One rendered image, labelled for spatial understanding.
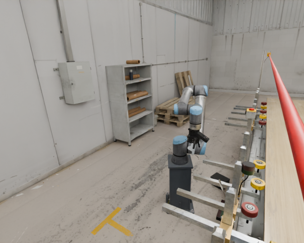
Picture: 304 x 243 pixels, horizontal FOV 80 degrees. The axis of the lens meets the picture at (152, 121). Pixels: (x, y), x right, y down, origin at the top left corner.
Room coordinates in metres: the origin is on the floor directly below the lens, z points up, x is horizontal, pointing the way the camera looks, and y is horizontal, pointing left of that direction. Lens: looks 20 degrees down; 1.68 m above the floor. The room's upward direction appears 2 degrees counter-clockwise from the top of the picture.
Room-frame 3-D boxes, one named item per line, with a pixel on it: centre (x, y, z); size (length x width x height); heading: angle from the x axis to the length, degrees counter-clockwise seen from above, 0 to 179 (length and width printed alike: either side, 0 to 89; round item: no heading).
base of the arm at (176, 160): (1.73, -0.28, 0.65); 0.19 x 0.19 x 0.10
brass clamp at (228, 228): (0.60, -0.31, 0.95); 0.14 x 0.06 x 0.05; 148
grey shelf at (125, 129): (3.78, 0.39, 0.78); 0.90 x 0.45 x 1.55; 145
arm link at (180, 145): (1.73, -0.29, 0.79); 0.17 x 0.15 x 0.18; 72
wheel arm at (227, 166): (1.27, -0.62, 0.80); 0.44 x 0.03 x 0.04; 58
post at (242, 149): (1.05, -0.58, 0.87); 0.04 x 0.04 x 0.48; 58
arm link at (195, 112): (1.32, -0.34, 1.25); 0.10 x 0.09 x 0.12; 162
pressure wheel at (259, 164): (1.17, -0.79, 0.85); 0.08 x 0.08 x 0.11
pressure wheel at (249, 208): (0.75, -0.50, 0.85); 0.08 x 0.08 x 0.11
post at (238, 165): (0.83, -0.45, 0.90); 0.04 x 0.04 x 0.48; 58
